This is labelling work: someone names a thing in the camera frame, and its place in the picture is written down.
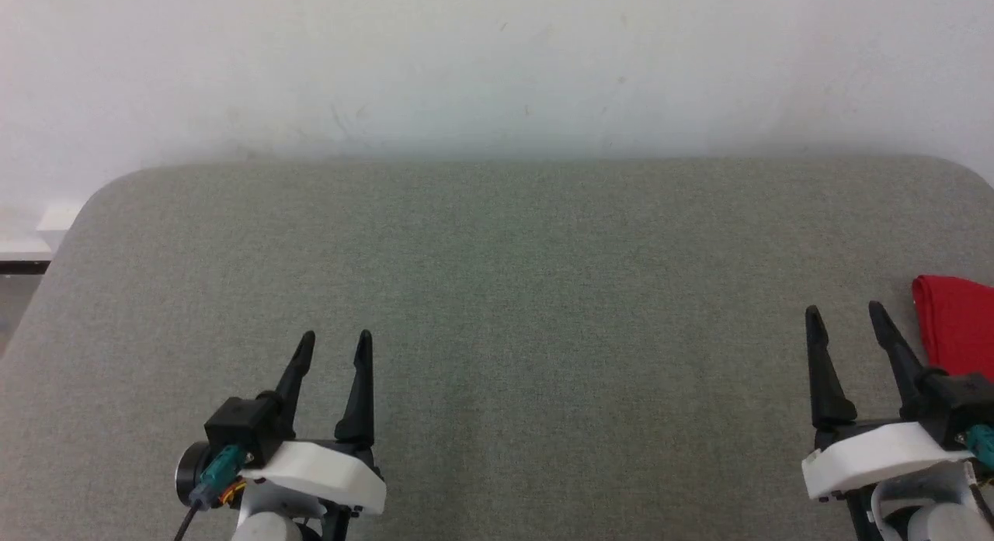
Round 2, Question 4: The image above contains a red white-striped sports garment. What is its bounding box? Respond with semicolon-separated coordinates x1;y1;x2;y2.
911;275;994;383

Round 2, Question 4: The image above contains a black left cable, teal plug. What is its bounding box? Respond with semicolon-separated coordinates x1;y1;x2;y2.
174;445;248;541

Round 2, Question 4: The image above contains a black cable, teal plug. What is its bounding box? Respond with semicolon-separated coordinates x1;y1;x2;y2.
963;423;994;526
174;445;248;541

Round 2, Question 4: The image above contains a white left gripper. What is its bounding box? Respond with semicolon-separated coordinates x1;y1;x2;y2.
239;330;388;517

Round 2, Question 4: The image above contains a black right cable, teal plug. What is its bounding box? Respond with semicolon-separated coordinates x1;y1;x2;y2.
963;423;994;526

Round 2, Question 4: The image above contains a white wall ledge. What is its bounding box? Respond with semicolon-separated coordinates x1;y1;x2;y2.
0;202;85;276

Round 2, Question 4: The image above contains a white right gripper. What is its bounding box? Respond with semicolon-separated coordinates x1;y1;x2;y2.
801;300;975;501

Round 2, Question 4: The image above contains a grey fabric sofa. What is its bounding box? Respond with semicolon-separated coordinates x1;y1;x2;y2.
0;154;994;541

